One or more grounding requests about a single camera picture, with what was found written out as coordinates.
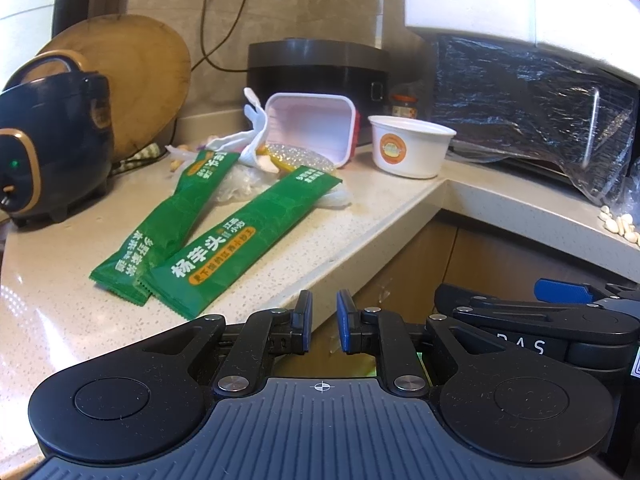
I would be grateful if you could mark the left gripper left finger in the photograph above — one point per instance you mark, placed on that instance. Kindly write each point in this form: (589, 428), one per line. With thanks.
(248, 350)

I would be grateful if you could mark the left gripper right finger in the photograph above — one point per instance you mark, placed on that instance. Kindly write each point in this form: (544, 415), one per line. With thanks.
(385, 336)

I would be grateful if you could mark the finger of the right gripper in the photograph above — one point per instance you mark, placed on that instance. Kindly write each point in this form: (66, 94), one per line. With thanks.
(558, 292)

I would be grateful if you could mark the green snack packet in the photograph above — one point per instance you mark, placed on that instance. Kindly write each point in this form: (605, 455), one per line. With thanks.
(164, 231)
(193, 278)

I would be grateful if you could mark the clear plastic bag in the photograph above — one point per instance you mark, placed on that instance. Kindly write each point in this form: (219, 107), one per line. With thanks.
(243, 183)

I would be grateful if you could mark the white paper bowl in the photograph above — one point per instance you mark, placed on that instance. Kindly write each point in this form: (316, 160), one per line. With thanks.
(408, 147)

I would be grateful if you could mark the white glove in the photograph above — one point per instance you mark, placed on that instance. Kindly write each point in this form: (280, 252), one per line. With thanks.
(247, 143)

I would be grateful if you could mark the white garlic cloves pile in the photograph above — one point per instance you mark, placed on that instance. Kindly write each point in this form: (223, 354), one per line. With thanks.
(622, 225)

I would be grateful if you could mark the black foil-wrapped oven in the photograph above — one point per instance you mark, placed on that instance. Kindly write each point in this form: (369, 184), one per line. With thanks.
(514, 101)

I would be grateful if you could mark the green striped dish cloth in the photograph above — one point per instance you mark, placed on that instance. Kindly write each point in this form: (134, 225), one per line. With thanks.
(145, 157)

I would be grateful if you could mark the orange-lid sauce jar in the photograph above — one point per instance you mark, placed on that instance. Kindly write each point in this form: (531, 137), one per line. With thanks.
(404, 106)

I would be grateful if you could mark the black rice cooker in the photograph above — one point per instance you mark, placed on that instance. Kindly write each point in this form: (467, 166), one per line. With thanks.
(303, 65)

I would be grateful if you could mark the dark blue electric kettle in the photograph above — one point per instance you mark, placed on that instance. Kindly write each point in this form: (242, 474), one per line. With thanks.
(57, 138)

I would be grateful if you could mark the round wooden cutting board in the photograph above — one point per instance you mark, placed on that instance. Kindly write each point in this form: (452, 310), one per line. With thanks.
(148, 68)

